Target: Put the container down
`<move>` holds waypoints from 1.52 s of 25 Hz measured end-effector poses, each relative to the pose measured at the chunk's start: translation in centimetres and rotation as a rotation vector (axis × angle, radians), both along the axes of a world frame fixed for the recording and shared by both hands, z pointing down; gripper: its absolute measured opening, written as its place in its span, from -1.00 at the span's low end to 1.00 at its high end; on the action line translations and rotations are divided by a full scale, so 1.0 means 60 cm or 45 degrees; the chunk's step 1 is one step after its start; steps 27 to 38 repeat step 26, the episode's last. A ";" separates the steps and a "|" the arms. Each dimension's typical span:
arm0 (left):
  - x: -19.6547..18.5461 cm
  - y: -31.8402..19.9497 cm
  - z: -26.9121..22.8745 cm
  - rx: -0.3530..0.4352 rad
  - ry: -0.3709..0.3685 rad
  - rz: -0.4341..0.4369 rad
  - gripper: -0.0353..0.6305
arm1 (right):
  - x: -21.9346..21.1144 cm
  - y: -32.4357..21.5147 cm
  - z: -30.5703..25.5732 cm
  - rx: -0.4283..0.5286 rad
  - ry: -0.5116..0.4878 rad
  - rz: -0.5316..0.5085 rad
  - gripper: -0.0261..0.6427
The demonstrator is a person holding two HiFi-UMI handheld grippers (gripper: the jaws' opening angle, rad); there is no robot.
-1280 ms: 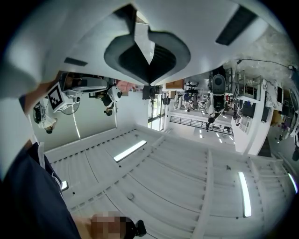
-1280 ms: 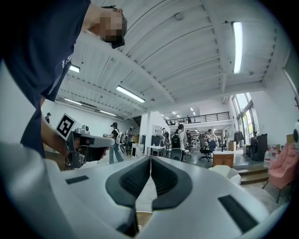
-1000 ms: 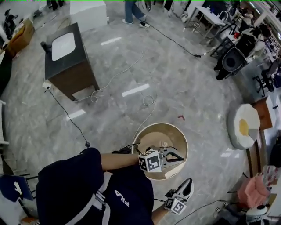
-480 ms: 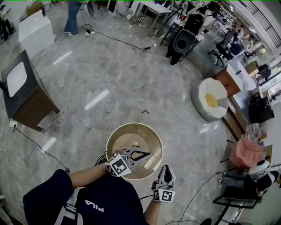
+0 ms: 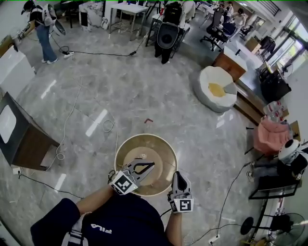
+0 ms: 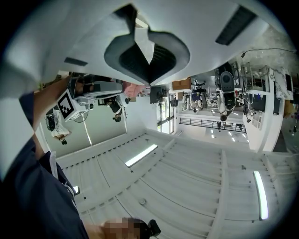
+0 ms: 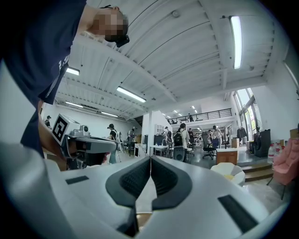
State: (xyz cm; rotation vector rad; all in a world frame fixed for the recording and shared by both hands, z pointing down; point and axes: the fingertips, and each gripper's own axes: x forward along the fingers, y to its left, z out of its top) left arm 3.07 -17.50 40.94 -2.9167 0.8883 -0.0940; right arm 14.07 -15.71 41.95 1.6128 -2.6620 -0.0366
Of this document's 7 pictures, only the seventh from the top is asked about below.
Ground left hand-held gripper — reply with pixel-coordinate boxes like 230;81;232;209
51;113;117;170

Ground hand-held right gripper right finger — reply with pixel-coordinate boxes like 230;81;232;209
140;155;269;239

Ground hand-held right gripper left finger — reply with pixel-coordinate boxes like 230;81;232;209
2;143;151;239

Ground person's left forearm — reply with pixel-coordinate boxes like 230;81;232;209
38;118;69;162

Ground person's left hand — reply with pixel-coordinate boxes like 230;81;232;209
69;140;83;156

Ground white oval backpack device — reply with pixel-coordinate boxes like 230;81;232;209
116;131;123;152

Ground white marble pattern cabinet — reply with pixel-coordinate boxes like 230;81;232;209
134;143;147;157

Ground white flower-shaped bean bag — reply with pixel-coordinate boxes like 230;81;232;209
210;162;246;187

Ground grey oval backpack device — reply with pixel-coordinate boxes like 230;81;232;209
173;146;185;162

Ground wooden cabinet white top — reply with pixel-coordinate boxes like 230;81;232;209
216;148;238;165

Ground white table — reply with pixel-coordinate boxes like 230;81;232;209
149;144;175;157

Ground black office chair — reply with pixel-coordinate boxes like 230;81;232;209
201;131;217;161

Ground wooden platform steps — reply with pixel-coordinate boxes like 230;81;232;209
240;162;275;183

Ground black backpack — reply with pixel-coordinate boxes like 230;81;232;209
173;132;183;147

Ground rack of dark clothes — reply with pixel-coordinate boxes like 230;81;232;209
236;126;248;143

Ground black washing machine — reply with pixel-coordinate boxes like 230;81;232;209
253;130;271;157

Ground black mezzanine railing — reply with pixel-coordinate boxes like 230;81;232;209
166;108;232;124

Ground pack of large water bottles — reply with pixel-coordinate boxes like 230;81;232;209
267;142;285;164

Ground pink armchair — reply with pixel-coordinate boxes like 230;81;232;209
266;137;299;200

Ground tall glass window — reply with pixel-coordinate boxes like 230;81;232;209
233;88;259;143

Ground person's navy t-shirt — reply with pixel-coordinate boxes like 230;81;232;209
1;0;87;159

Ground person's head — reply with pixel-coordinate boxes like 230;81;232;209
85;6;129;42

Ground black head-worn camera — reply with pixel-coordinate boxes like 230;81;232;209
115;35;130;48

